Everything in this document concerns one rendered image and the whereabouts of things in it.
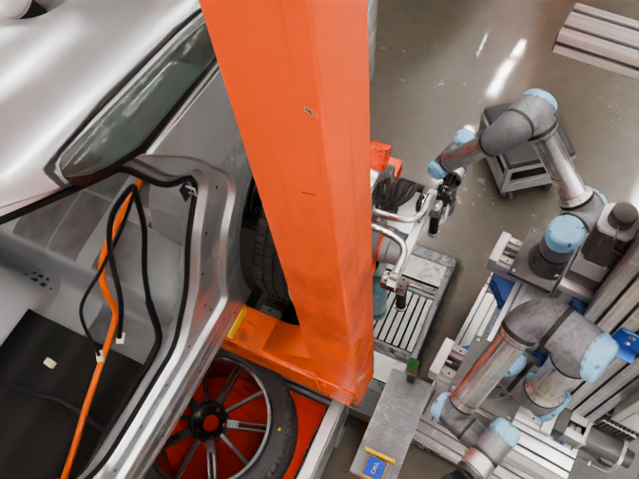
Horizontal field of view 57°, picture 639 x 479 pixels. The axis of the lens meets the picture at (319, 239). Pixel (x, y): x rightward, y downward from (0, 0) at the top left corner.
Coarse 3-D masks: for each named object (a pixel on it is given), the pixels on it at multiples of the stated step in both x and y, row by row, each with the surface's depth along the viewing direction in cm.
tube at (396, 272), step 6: (372, 222) 208; (372, 228) 207; (378, 228) 206; (384, 228) 206; (384, 234) 205; (390, 234) 205; (396, 234) 204; (396, 240) 204; (402, 240) 203; (402, 246) 202; (402, 252) 201; (402, 258) 200; (396, 264) 199; (402, 264) 199; (396, 270) 198; (390, 276) 198; (396, 276) 198
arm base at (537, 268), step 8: (536, 248) 211; (528, 256) 217; (536, 256) 210; (536, 264) 211; (544, 264) 208; (552, 264) 206; (560, 264) 205; (536, 272) 212; (544, 272) 210; (552, 272) 208; (560, 272) 210
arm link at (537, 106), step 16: (528, 96) 188; (544, 96) 187; (528, 112) 184; (544, 112) 186; (544, 128) 188; (544, 144) 192; (560, 144) 192; (544, 160) 195; (560, 160) 193; (560, 176) 196; (576, 176) 197; (560, 192) 200; (576, 192) 198; (592, 192) 199; (576, 208) 199; (592, 208) 199; (592, 224) 200
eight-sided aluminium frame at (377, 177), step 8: (392, 168) 222; (376, 176) 204; (384, 176) 214; (392, 176) 225; (376, 184) 205; (392, 184) 232; (384, 192) 242; (376, 200) 243; (384, 200) 241; (376, 216) 245
